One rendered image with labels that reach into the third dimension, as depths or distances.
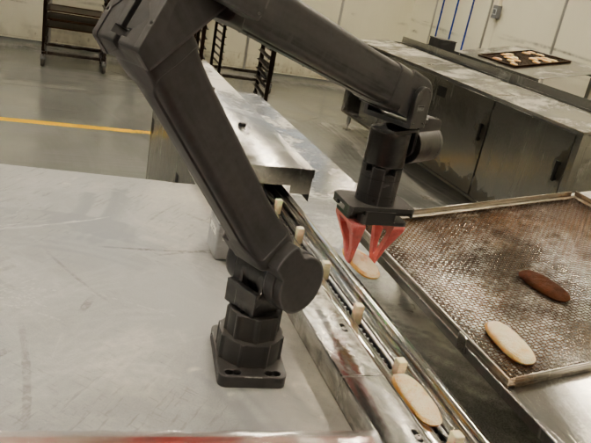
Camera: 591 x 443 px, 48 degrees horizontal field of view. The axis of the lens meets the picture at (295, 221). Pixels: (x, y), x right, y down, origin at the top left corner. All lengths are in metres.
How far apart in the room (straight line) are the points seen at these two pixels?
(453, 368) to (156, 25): 0.65
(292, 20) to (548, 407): 0.52
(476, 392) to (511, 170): 3.11
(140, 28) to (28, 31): 7.31
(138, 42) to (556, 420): 0.60
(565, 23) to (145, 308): 5.78
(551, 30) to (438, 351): 5.69
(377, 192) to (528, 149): 3.02
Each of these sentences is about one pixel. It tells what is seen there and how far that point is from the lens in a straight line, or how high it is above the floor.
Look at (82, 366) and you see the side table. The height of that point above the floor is 0.82.
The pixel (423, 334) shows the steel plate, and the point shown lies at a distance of 1.05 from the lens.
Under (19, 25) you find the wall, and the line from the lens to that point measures 7.88.
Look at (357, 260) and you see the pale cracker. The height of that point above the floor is 0.93.
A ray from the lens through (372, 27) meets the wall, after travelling 8.61.
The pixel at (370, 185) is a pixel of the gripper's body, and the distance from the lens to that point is 0.91.
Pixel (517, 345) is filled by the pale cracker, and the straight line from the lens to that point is 0.92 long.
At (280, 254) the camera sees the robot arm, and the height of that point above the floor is 1.00.
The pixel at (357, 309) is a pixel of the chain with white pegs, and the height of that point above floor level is 0.86.
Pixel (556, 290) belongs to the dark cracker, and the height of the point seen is 0.93.
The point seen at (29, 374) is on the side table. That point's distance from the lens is 0.84.
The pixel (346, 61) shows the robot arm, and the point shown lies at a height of 1.22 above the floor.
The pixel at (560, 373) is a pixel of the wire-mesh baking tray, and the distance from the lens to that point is 0.90.
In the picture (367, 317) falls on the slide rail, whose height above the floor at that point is 0.85.
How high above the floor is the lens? 1.31
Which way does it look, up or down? 21 degrees down
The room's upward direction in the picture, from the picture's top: 11 degrees clockwise
